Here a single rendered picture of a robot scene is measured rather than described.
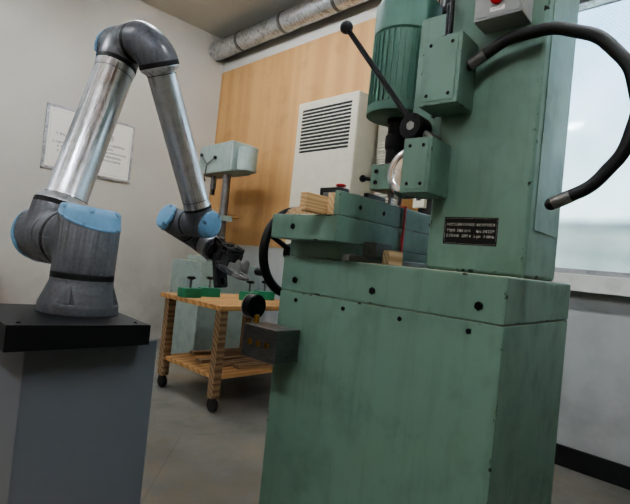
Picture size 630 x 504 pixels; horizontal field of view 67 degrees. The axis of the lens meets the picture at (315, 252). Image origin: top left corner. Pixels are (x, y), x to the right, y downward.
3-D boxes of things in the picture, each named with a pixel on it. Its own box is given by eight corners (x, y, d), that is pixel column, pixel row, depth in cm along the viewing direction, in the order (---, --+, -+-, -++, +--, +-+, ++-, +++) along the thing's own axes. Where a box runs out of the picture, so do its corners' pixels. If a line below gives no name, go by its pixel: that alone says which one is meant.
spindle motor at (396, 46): (388, 132, 143) (398, 29, 144) (442, 126, 132) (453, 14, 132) (353, 115, 130) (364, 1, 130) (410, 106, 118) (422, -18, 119)
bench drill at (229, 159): (215, 347, 393) (235, 156, 396) (259, 365, 347) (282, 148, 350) (159, 350, 360) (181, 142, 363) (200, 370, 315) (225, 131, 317)
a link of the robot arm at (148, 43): (175, 12, 137) (229, 231, 163) (147, 20, 144) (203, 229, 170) (142, 14, 128) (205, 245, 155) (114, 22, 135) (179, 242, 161)
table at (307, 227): (374, 253, 172) (375, 236, 172) (454, 259, 152) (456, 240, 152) (244, 235, 127) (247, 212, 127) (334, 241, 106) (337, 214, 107)
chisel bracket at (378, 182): (382, 199, 136) (385, 169, 136) (426, 199, 127) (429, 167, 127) (367, 195, 131) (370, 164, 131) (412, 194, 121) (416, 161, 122)
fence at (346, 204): (451, 240, 153) (452, 223, 153) (456, 240, 152) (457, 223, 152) (332, 214, 108) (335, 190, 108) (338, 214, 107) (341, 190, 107)
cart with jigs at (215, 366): (242, 373, 317) (252, 277, 318) (303, 397, 278) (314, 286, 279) (149, 386, 269) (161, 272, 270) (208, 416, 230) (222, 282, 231)
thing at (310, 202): (441, 240, 156) (442, 228, 156) (447, 240, 155) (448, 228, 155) (298, 209, 105) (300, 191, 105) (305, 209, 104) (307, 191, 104)
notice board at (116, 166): (128, 183, 383) (135, 126, 383) (129, 183, 382) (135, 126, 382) (39, 167, 338) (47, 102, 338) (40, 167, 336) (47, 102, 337)
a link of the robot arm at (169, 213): (181, 202, 161) (206, 220, 171) (159, 201, 167) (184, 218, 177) (170, 227, 158) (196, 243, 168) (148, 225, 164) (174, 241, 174)
